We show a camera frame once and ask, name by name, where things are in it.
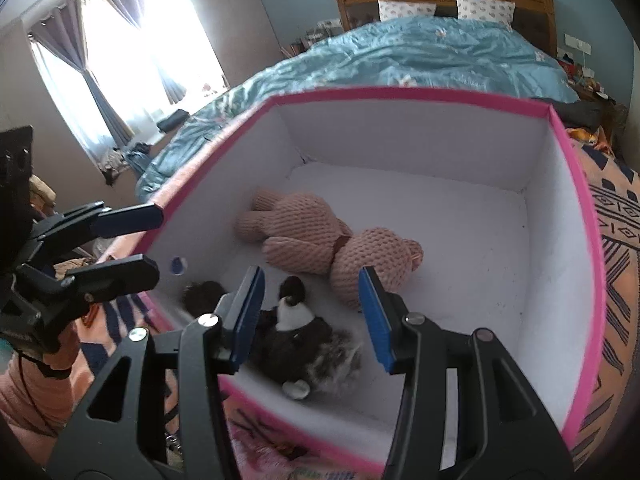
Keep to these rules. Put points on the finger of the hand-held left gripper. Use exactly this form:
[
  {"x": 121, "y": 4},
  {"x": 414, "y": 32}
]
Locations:
[
  {"x": 125, "y": 272},
  {"x": 130, "y": 220}
]

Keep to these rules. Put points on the pink knitted teddy bear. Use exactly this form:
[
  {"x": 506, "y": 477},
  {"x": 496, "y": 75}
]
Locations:
[{"x": 300, "y": 230}]

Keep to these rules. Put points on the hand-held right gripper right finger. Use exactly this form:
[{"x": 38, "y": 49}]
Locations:
[{"x": 375, "y": 320}]

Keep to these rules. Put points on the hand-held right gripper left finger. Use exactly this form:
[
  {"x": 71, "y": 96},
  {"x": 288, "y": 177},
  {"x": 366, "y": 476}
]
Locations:
[{"x": 250, "y": 310}]

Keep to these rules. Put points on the white patterned pillow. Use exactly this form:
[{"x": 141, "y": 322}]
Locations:
[
  {"x": 485, "y": 10},
  {"x": 405, "y": 10}
]

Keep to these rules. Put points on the person's left forearm pink sleeve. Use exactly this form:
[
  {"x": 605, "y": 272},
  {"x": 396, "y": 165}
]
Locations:
[{"x": 30, "y": 400}]

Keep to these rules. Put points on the brown and white plush toy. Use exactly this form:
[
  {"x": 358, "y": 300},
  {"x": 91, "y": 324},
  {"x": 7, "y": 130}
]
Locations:
[{"x": 300, "y": 340}]

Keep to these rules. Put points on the blue quilt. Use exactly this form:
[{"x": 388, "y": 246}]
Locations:
[{"x": 400, "y": 55}]

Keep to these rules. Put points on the white wall switch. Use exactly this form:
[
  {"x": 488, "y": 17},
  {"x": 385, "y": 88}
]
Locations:
[{"x": 577, "y": 44}]

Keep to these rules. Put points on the grey curtain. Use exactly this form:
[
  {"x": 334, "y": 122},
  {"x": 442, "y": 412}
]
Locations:
[
  {"x": 70, "y": 50},
  {"x": 135, "y": 5}
]

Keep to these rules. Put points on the dark cloth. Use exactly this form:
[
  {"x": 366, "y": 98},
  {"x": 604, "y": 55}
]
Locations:
[{"x": 582, "y": 112}]

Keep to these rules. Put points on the bedside clutter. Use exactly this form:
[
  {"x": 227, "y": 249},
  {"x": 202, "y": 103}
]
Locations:
[{"x": 585, "y": 77}]

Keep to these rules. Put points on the pink fabric storage box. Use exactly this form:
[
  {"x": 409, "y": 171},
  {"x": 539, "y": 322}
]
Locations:
[{"x": 450, "y": 260}]

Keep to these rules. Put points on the orange and navy patterned blanket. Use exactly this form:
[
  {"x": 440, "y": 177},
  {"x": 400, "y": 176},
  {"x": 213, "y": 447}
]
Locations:
[{"x": 615, "y": 220}]

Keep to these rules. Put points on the pile of clothes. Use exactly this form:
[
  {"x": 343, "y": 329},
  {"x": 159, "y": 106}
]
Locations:
[{"x": 125, "y": 160}]

